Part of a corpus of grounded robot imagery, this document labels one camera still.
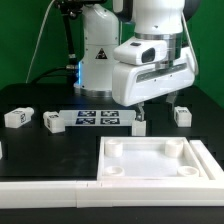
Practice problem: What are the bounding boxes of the white square table top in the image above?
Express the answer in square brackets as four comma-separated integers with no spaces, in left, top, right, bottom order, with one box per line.
[97,137,208,181]

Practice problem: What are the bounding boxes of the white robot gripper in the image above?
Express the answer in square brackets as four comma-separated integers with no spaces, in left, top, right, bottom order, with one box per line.
[112,47,196,122]

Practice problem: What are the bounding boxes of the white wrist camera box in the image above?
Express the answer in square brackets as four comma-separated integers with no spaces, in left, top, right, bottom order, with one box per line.
[113,37,168,66]

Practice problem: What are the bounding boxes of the white marker plate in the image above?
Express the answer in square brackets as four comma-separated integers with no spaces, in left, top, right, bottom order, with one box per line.
[59,110,136,127]

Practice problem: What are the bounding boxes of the black cable bundle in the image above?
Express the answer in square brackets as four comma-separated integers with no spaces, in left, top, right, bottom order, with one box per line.
[29,13,79,84]

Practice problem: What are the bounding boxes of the white L-shaped fence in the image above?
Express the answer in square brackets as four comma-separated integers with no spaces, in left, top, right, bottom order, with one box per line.
[0,140,224,209]

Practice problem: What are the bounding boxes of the white cable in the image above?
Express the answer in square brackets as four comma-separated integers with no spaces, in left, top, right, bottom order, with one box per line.
[25,0,56,84]

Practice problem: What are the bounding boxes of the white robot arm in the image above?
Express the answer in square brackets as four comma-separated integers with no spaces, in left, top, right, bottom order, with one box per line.
[74,0,201,121]

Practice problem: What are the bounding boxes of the white part left edge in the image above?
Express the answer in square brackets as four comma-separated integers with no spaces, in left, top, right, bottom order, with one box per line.
[0,141,3,160]

